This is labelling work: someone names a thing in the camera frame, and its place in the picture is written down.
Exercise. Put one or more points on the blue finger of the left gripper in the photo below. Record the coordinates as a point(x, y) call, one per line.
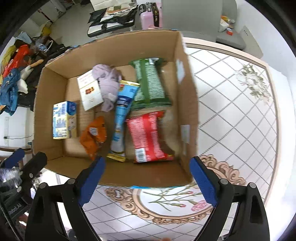
point(33, 167)
point(13, 159)

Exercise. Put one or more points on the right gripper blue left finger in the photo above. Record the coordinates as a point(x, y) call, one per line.
point(88, 179)

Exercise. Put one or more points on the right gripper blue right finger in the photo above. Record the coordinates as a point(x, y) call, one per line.
point(206, 180)

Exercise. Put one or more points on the orange snack packet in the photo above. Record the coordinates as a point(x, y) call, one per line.
point(94, 136)

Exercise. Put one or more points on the yellow blue tissue pack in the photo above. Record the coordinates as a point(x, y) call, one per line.
point(64, 120)

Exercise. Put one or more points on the red wet wipes pack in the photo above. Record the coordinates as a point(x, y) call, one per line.
point(148, 138)

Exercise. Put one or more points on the white cigarette box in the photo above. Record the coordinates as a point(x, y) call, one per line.
point(90, 92)

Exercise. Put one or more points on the blue white sachet packet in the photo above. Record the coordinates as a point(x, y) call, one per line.
point(126, 94)

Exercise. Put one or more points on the green wet wipes pack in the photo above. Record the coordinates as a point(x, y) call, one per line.
point(151, 93)

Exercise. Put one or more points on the patterned tablecloth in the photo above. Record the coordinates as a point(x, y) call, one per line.
point(237, 137)

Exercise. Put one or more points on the pile of colourful clothes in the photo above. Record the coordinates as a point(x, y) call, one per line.
point(21, 68)

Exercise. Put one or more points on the items on grey chair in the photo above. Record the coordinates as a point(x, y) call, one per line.
point(226, 25)

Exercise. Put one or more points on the pink suitcase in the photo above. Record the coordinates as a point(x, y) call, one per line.
point(150, 14)

